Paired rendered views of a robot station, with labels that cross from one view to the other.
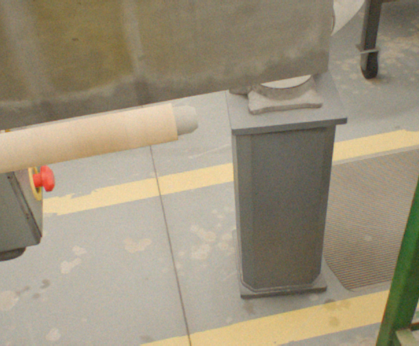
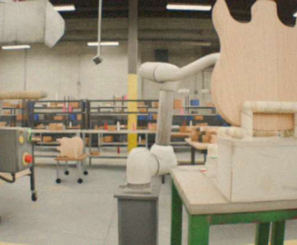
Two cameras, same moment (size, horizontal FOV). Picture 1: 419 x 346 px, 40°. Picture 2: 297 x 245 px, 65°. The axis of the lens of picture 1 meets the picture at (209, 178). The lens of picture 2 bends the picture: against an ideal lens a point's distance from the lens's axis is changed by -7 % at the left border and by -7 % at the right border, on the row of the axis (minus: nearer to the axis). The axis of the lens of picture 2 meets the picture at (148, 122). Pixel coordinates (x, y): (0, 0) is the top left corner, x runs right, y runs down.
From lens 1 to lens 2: 74 cm
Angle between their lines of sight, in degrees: 44
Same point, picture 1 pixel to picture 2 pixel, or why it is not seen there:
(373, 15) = not seen: hidden behind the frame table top
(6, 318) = not seen: outside the picture
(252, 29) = (32, 34)
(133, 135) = (30, 93)
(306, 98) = (144, 190)
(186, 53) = (23, 37)
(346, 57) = not seen: hidden behind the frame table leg
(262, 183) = (125, 226)
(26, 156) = (8, 93)
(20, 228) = (13, 163)
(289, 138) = (136, 204)
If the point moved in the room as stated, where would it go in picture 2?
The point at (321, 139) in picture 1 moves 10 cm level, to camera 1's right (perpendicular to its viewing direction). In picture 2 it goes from (149, 207) to (165, 207)
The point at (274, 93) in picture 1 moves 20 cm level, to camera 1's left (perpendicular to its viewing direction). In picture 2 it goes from (132, 186) to (102, 185)
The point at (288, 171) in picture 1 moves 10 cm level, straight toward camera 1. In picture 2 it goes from (136, 221) to (130, 227)
